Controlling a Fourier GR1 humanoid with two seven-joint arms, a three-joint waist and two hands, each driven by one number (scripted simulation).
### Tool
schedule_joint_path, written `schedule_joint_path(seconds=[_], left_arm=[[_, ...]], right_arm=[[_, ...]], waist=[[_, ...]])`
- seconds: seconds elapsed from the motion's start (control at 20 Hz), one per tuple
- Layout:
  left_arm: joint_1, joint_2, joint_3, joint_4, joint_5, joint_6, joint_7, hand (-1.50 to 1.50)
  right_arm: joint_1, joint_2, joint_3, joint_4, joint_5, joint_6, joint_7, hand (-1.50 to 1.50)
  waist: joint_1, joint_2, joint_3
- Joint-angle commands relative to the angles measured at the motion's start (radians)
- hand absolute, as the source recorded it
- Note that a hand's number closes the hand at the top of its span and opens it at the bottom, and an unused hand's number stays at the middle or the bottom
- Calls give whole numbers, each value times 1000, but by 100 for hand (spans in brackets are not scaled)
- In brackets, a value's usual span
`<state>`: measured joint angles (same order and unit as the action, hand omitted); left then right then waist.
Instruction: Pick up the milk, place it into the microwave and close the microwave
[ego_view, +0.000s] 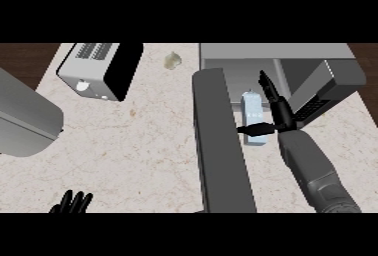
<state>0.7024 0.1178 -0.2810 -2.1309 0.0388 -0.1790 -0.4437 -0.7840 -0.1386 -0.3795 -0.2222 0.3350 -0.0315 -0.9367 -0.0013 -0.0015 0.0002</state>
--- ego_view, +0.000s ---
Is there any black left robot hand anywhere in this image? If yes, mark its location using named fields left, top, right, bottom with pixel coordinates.
left=47, top=189, right=94, bottom=214

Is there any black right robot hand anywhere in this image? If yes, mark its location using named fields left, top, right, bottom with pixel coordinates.
left=236, top=69, right=298, bottom=138

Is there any pale blue milk carton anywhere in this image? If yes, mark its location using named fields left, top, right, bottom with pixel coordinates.
left=239, top=89, right=271, bottom=147

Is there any grey microwave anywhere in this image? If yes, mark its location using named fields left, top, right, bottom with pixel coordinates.
left=197, top=43, right=367, bottom=129

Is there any dark grey microwave door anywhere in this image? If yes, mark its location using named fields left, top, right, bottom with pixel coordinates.
left=190, top=67, right=258, bottom=214

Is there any small pale garlic bulb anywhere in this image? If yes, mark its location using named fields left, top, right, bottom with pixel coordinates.
left=162, top=51, right=182, bottom=71

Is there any large grey appliance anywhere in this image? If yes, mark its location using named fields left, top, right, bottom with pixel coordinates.
left=0, top=68, right=64, bottom=158

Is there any white and black toaster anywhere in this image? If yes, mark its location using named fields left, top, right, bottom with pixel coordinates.
left=54, top=43, right=144, bottom=103

